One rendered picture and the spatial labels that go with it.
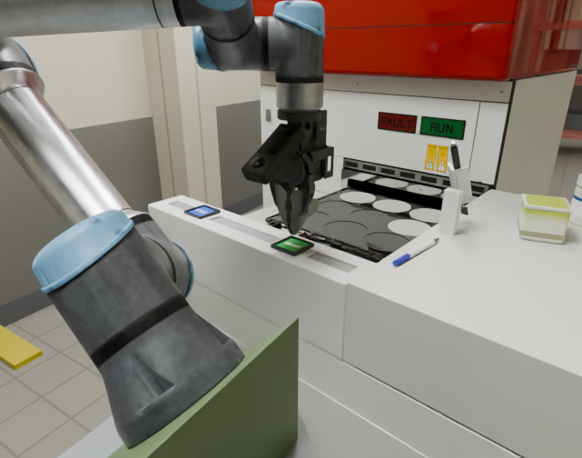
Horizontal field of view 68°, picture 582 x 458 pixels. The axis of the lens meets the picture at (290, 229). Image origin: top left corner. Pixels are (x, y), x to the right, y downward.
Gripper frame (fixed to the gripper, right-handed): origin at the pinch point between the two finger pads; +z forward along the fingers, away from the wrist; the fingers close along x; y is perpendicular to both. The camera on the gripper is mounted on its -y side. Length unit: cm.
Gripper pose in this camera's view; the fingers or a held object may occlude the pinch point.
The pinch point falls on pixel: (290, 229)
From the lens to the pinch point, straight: 75.8
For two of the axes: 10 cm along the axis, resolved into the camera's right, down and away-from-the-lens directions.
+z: 0.0, 9.2, 3.8
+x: -7.5, -2.6, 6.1
